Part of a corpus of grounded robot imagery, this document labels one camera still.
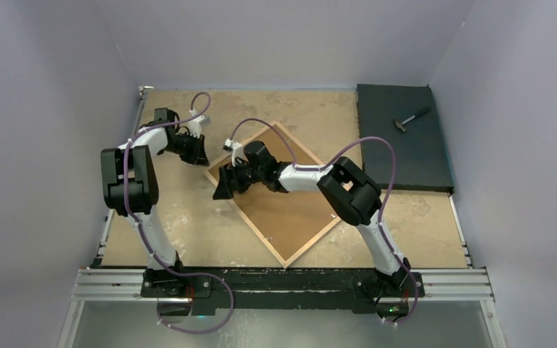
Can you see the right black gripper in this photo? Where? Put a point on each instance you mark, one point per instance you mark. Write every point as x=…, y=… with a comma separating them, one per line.
x=230, y=183

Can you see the aluminium rail frame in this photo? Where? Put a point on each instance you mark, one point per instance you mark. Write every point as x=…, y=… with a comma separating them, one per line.
x=468, y=288

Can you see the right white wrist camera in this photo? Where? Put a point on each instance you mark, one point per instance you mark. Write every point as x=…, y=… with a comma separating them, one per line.
x=236, y=151

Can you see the white wooden picture frame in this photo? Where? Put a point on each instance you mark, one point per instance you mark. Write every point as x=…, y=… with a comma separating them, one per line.
x=259, y=235

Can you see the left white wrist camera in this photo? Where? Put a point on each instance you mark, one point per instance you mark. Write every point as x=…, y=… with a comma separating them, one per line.
x=196, y=125

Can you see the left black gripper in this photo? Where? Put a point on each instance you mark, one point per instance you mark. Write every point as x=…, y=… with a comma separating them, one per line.
x=198, y=155

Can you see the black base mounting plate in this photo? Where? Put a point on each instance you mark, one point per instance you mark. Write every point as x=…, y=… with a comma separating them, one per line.
x=359, y=290

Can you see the black foam block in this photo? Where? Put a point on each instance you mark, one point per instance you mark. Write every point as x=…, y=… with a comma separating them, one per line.
x=422, y=160

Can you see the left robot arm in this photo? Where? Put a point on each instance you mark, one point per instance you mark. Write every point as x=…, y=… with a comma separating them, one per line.
x=130, y=186

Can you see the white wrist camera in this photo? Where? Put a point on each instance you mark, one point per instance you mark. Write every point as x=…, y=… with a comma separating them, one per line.
x=236, y=151
x=196, y=125

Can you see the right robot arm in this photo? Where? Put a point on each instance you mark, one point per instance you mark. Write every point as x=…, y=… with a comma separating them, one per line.
x=351, y=193

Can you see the small hammer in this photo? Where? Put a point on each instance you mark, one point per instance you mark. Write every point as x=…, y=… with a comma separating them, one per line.
x=401, y=124

